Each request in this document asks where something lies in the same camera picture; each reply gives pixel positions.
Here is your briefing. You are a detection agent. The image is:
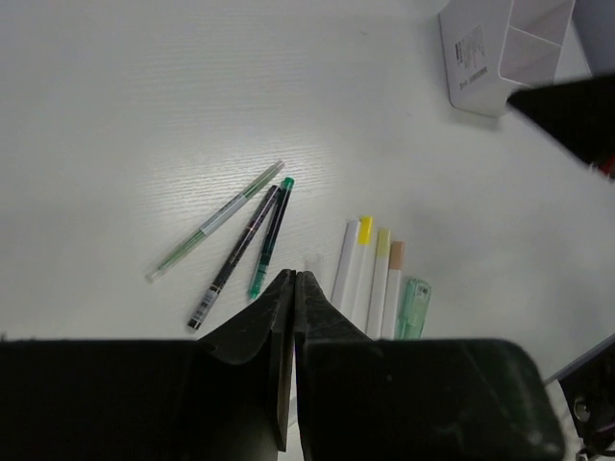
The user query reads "clear green gel pen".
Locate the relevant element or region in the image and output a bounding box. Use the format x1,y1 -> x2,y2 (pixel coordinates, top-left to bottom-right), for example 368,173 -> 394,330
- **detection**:
146,159 -> 285,282

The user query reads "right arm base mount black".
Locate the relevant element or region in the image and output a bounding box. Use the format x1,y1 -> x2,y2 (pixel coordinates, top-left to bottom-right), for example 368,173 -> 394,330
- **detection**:
545,336 -> 614,460

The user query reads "white marker pale yellow cap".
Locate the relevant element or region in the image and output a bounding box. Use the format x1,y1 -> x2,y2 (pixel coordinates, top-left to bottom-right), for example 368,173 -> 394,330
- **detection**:
366,228 -> 391,338

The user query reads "green correction tape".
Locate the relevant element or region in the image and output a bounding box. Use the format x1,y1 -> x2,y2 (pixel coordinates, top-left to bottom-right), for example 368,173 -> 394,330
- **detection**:
394,279 -> 431,340

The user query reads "white marker tan cap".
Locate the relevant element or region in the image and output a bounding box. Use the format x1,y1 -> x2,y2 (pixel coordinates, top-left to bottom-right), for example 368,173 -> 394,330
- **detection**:
381,241 -> 405,339

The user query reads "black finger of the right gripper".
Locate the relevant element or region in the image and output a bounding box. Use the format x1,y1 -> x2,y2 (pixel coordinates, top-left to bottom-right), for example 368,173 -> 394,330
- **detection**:
507,74 -> 614,166

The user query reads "black patterned pen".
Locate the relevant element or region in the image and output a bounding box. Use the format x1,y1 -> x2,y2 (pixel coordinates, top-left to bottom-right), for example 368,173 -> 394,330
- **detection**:
187,185 -> 281,330

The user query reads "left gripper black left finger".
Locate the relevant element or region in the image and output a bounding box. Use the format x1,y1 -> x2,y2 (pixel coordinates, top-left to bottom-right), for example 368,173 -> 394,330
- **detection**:
1,270 -> 295,460

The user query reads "white divided organizer box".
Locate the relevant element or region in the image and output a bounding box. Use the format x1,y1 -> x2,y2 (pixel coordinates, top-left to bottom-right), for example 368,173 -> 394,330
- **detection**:
438,0 -> 575,117

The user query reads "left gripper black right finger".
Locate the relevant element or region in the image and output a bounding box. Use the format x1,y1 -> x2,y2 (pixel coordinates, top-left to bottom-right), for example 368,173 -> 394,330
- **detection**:
294,272 -> 565,460

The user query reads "white marker plain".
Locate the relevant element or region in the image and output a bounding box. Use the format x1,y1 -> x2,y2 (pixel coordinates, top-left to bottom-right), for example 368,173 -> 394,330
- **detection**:
331,220 -> 360,310

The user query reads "dark green capped pen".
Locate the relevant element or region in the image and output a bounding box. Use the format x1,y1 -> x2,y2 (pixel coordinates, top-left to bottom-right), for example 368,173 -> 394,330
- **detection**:
248,177 -> 295,301

